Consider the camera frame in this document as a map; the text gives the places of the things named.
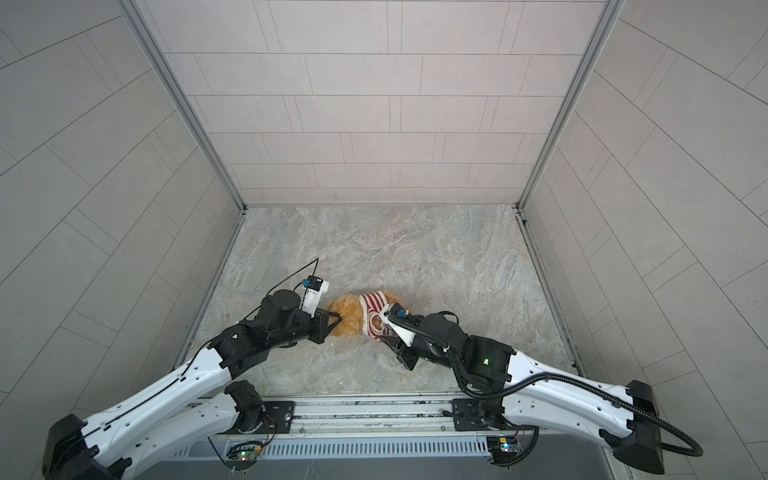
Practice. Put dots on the red white striped knit sweater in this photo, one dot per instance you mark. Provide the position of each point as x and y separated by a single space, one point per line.
374 305

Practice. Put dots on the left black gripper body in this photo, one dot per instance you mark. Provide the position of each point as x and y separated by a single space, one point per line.
297 332

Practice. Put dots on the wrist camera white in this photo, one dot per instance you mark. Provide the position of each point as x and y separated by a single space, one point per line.
397 318
315 288

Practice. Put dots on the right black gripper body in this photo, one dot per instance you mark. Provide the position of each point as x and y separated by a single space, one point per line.
422 349

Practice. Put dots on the left aluminium corner post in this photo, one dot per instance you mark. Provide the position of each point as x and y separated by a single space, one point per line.
139 28

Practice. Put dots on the aluminium mounting rail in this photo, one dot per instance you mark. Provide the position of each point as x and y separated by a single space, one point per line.
421 415

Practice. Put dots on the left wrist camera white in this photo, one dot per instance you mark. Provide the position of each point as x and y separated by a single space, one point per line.
315 288

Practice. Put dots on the brown plush teddy bear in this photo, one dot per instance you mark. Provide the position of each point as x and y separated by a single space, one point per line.
349 307

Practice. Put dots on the white ventilation grille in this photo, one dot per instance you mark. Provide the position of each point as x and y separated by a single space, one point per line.
441 445

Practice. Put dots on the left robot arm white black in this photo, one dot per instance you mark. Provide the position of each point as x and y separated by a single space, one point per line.
203 397

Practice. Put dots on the right green circuit board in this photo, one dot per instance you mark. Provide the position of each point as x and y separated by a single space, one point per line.
503 450

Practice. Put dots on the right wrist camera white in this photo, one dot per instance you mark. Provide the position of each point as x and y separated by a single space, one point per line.
397 318

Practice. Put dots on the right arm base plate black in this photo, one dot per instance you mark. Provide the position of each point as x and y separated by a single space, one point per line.
473 415

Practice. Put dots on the green circuit board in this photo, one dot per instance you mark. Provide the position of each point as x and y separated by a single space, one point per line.
245 455
503 450

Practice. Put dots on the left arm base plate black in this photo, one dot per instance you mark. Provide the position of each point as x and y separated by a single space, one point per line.
273 417

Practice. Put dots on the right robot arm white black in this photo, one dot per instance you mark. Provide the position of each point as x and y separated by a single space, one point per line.
515 391

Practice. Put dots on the right aluminium corner post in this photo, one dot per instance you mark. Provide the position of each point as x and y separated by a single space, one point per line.
599 36

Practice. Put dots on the aluminium corner post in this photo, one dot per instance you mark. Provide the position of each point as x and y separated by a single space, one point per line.
139 28
599 36

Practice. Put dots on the left green circuit board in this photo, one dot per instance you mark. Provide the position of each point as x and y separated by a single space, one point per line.
245 455

